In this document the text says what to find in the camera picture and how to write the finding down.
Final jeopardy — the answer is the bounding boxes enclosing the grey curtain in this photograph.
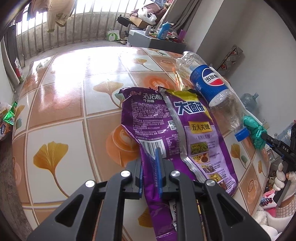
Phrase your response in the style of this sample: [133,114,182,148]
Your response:
[158,0,202,33]

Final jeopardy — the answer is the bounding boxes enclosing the blue detergent bottle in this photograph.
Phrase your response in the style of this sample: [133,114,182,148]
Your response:
[157,22,171,40]

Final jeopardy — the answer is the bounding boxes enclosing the green white paper bag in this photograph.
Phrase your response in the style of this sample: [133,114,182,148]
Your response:
[107,27,120,42]

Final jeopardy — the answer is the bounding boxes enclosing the large blue water jug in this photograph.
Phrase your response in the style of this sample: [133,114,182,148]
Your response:
[240,92,259,115]

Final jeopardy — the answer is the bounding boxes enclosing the white plastic bag pile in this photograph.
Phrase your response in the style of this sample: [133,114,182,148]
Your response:
[137,7,157,25]

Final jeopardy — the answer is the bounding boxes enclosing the grey cabinet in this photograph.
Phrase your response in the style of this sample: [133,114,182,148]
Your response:
[126,30,186,54]

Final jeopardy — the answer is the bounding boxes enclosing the patterned folded board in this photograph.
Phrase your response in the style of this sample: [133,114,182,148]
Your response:
[217,45,243,76]

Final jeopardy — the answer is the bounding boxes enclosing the green snack bag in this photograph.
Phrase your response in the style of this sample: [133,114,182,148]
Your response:
[3,101,18,126]

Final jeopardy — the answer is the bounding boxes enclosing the hanging beige clothes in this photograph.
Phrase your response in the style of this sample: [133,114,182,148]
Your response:
[47,0,77,33]

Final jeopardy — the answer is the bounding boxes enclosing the purple cup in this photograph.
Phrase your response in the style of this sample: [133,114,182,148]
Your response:
[178,30,187,43]

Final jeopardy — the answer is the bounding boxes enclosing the Pepsi plastic bottle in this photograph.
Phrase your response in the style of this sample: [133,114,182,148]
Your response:
[176,51,249,142]

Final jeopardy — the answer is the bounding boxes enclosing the metal balcony railing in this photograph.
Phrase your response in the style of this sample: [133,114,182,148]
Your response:
[16,1,144,61]

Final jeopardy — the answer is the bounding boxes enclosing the purple noodle wrapper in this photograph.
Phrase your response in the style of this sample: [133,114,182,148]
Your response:
[117,87,238,240]

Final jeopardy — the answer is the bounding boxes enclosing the right hand white glove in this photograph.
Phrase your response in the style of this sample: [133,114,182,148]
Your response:
[273,163,295,192]

